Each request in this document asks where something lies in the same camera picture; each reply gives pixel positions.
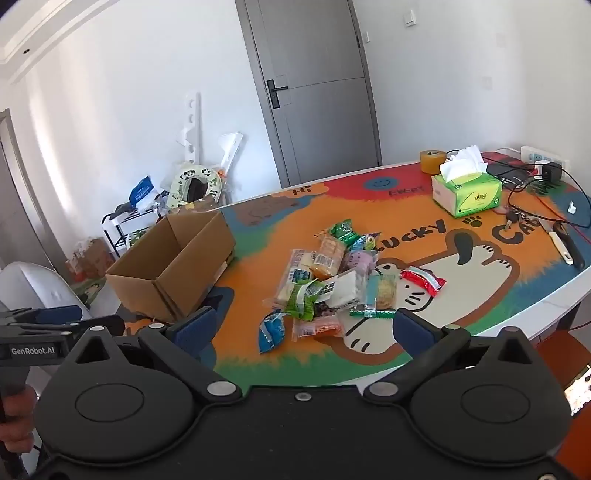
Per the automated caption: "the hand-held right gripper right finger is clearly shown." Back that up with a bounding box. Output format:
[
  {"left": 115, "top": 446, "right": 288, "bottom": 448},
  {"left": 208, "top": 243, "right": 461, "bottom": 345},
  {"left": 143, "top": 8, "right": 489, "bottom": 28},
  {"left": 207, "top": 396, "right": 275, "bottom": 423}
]
[{"left": 364, "top": 308, "right": 539, "bottom": 406}]

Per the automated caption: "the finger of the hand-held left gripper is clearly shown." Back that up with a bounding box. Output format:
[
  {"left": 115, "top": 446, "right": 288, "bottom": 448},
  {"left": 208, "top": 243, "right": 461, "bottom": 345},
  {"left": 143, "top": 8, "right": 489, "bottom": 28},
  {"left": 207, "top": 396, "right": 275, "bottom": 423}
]
[
  {"left": 0, "top": 305, "right": 84, "bottom": 325},
  {"left": 0, "top": 315, "right": 126, "bottom": 340}
]

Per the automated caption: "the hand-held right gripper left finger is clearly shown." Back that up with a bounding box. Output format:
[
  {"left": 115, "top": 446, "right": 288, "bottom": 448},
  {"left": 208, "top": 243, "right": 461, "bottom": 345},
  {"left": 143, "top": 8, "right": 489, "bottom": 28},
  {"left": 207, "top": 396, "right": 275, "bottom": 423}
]
[{"left": 69, "top": 305, "right": 243, "bottom": 407}]

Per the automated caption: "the clear cookie packet green stripe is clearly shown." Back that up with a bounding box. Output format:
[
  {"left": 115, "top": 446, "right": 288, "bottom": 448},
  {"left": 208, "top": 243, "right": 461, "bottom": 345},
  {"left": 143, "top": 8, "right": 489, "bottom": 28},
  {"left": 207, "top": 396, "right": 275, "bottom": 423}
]
[{"left": 349, "top": 273, "right": 399, "bottom": 319}]

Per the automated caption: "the brown cardboard box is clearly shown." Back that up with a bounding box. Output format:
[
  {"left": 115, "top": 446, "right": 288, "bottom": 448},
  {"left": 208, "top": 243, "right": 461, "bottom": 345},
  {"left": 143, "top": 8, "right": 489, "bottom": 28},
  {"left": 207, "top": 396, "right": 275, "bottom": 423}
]
[{"left": 105, "top": 210, "right": 237, "bottom": 324}]

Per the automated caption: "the white blue bread packet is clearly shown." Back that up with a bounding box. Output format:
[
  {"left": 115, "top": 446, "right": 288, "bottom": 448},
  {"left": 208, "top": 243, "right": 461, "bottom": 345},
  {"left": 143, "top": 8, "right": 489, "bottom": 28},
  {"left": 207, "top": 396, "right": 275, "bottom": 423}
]
[{"left": 272, "top": 248, "right": 319, "bottom": 305}]

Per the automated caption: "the person's left hand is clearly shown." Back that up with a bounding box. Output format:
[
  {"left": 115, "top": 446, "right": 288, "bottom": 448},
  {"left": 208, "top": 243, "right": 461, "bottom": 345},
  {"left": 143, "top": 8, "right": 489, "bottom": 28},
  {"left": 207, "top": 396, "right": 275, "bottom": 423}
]
[{"left": 0, "top": 387, "right": 40, "bottom": 457}]

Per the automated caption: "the white chair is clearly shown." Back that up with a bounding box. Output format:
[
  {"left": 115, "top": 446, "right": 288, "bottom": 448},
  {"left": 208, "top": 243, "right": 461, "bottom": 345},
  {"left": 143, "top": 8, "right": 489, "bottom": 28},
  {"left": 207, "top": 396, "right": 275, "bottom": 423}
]
[{"left": 0, "top": 261, "right": 93, "bottom": 324}]

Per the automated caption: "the green printed box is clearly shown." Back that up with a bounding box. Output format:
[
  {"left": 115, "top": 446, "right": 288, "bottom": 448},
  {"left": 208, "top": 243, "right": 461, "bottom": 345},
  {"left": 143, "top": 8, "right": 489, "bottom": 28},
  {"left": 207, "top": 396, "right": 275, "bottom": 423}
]
[{"left": 76, "top": 279, "right": 109, "bottom": 305}]

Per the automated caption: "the red snack packet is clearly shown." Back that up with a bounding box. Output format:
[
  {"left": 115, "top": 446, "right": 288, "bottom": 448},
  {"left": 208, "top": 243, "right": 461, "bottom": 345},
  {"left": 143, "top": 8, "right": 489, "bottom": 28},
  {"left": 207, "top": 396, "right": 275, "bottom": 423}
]
[{"left": 399, "top": 267, "right": 448, "bottom": 297}]

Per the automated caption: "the cardboard box with red print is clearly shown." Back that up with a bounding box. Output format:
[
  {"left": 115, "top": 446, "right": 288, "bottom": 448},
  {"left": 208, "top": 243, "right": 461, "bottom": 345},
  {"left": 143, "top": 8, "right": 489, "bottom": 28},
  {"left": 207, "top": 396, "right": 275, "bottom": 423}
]
[{"left": 69, "top": 237, "right": 114, "bottom": 280}]

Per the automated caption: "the blue snack packet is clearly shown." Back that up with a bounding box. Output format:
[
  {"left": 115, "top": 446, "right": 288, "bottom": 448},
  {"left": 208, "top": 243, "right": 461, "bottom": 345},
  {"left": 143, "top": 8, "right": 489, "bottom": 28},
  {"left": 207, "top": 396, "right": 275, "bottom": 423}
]
[{"left": 257, "top": 311, "right": 289, "bottom": 355}]

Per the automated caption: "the white packet black label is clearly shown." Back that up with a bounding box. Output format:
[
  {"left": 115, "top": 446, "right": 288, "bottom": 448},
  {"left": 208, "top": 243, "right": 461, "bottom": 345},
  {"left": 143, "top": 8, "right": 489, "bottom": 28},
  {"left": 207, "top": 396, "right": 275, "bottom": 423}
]
[{"left": 318, "top": 270, "right": 370, "bottom": 309}]

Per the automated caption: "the purple snack packet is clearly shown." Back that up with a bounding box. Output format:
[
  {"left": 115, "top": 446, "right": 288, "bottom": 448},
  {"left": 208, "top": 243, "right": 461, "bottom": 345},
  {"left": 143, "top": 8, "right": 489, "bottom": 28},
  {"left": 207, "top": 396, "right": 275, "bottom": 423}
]
[{"left": 342, "top": 249, "right": 379, "bottom": 278}]

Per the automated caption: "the black shoe rack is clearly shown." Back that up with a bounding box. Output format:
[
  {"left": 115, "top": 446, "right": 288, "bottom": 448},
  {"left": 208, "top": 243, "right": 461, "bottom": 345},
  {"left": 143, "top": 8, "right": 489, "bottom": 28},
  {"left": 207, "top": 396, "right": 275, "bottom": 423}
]
[{"left": 100, "top": 203, "right": 162, "bottom": 257}]

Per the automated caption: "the clear orange-red snack packet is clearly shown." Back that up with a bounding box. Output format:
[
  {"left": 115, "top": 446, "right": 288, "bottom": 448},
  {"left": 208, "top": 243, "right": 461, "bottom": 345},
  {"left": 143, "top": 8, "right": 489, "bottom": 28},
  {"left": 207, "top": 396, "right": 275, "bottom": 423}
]
[{"left": 292, "top": 316, "right": 345, "bottom": 342}]

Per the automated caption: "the green crumpled snack packet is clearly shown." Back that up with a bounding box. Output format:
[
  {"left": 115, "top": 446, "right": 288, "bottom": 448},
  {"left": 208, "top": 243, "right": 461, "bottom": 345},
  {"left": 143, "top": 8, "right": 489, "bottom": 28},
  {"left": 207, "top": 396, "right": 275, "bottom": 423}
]
[{"left": 284, "top": 278, "right": 326, "bottom": 321}]

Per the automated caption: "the grey side door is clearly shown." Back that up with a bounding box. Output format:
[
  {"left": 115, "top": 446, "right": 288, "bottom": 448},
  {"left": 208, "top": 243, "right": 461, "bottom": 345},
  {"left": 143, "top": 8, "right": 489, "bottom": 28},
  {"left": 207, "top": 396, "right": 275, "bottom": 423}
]
[{"left": 0, "top": 108, "right": 68, "bottom": 282}]

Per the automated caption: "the orange bread packet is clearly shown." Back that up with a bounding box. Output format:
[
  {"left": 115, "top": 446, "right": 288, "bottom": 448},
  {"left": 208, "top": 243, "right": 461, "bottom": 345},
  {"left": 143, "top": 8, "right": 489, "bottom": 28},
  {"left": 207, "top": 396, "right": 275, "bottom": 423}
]
[{"left": 309, "top": 234, "right": 347, "bottom": 280}]

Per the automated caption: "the blue plastic bag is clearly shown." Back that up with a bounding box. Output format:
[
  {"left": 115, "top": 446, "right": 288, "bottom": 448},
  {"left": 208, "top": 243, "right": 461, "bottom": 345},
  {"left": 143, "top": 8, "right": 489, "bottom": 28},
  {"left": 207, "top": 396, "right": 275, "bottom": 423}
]
[{"left": 128, "top": 175, "right": 155, "bottom": 206}]

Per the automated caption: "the panda print toilet seat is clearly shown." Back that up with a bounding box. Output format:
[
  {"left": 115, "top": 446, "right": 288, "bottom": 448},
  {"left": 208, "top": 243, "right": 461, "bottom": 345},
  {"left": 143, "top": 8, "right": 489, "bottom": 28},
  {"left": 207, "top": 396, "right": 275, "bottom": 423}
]
[{"left": 167, "top": 164, "right": 226, "bottom": 214}]

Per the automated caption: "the green tissue box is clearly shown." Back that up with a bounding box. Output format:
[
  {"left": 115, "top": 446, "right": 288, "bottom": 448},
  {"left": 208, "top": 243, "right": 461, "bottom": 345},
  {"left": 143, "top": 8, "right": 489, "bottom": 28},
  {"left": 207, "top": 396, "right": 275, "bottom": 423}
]
[{"left": 431, "top": 144, "right": 503, "bottom": 219}]

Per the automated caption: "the bunch of keys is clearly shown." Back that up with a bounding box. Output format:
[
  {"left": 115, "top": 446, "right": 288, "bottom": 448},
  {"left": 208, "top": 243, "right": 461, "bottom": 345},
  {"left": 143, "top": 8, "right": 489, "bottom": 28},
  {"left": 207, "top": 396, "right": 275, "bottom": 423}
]
[{"left": 496, "top": 208, "right": 532, "bottom": 232}]

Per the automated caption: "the brown tape roll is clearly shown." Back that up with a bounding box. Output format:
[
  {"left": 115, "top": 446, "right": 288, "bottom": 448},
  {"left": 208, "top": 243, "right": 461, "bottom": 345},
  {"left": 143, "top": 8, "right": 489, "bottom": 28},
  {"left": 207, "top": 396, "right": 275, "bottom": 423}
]
[{"left": 420, "top": 149, "right": 446, "bottom": 174}]

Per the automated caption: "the short white plastic rack part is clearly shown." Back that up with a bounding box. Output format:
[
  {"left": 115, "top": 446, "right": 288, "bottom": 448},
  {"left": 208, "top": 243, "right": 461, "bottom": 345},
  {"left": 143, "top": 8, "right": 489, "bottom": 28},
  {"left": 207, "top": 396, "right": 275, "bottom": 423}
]
[{"left": 216, "top": 131, "right": 243, "bottom": 176}]

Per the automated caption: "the black flat case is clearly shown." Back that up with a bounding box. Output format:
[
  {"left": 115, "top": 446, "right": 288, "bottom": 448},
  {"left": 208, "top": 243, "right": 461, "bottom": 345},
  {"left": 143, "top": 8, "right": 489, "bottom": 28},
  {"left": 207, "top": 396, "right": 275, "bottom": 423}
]
[{"left": 482, "top": 157, "right": 541, "bottom": 185}]

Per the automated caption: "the tall white plastic rack part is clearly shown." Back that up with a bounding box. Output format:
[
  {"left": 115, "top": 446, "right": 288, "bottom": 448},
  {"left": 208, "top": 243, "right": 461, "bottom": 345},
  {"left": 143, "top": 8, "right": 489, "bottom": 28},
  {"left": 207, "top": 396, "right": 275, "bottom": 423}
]
[{"left": 174, "top": 91, "right": 203, "bottom": 162}]

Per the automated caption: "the white power strip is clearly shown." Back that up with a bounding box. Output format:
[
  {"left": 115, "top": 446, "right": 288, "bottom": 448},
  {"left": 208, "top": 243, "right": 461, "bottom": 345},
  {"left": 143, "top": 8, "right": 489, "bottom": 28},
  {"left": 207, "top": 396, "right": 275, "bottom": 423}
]
[{"left": 521, "top": 146, "right": 571, "bottom": 169}]

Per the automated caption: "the black cable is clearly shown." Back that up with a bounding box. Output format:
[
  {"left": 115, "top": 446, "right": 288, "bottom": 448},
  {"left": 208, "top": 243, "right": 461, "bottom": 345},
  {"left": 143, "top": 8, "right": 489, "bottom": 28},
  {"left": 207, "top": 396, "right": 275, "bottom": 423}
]
[{"left": 480, "top": 148, "right": 591, "bottom": 229}]

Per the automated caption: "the black-handled tool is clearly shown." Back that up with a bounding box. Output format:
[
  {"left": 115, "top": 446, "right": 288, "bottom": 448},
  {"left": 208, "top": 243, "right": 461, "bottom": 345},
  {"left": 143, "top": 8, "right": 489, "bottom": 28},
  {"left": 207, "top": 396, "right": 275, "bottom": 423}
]
[{"left": 553, "top": 222, "right": 586, "bottom": 271}]

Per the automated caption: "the red cable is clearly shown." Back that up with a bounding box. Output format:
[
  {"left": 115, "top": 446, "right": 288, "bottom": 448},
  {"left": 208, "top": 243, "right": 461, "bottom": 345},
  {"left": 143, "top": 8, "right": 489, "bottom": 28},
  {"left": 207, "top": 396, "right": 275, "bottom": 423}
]
[{"left": 530, "top": 190, "right": 568, "bottom": 223}]

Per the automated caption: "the black door handle lock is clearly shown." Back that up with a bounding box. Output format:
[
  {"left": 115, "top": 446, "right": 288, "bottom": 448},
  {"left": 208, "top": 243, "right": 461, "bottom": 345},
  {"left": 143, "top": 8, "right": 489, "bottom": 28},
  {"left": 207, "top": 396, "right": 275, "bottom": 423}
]
[{"left": 265, "top": 79, "right": 289, "bottom": 110}]

